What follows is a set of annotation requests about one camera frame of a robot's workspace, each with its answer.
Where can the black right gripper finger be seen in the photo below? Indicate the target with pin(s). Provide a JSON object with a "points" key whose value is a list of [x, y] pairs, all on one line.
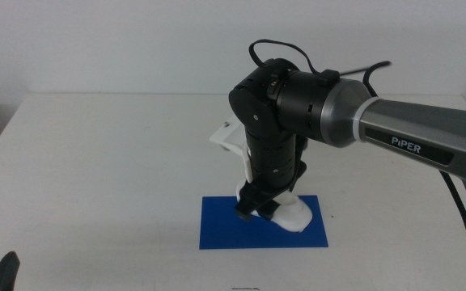
{"points": [[251, 202], [269, 210]]}

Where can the white shoe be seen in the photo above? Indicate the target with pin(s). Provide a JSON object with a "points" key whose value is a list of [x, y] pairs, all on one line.
{"points": [[295, 216]]}

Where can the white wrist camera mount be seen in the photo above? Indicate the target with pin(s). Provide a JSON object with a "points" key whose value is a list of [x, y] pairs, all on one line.
{"points": [[227, 137]]}

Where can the blue rectangular mat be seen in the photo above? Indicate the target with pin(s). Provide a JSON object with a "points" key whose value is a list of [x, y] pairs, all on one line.
{"points": [[225, 230]]}

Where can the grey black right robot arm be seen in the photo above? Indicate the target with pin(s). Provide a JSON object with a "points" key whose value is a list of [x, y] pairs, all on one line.
{"points": [[419, 129]]}

